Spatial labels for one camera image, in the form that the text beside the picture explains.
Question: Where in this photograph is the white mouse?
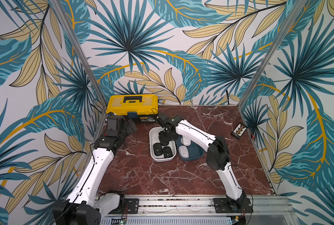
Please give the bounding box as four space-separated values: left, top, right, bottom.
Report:
178 145 189 158
181 136 191 146

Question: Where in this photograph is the black mouse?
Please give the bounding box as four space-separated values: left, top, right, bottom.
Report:
160 141 169 146
163 146 173 158
153 142 163 157

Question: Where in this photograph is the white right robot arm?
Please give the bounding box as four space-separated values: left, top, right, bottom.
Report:
156 113 248 207

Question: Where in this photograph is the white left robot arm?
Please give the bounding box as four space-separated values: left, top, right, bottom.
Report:
52 113 137 225

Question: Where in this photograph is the white storage tray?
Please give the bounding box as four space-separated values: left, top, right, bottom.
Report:
149 127 177 162

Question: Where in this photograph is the teal storage tray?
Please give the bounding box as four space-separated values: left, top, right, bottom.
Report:
176 136 205 162

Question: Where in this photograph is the small black patterned box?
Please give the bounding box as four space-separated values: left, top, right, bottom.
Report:
231 123 248 140

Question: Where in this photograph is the yellow black toolbox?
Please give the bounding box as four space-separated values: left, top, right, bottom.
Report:
106 94 158 122

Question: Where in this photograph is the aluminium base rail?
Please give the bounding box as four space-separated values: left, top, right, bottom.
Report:
100 195 300 225

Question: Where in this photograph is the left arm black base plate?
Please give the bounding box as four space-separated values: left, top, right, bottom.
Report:
108 198 139 215

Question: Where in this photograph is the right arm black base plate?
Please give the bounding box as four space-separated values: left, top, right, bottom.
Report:
212 198 254 214

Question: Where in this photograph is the left aluminium corner post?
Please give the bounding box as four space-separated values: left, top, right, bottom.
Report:
47 0 108 105

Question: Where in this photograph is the aluminium corner post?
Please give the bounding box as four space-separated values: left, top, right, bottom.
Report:
238 0 308 109
47 0 108 105

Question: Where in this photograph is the right aluminium corner post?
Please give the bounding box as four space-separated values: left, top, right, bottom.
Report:
238 0 308 109

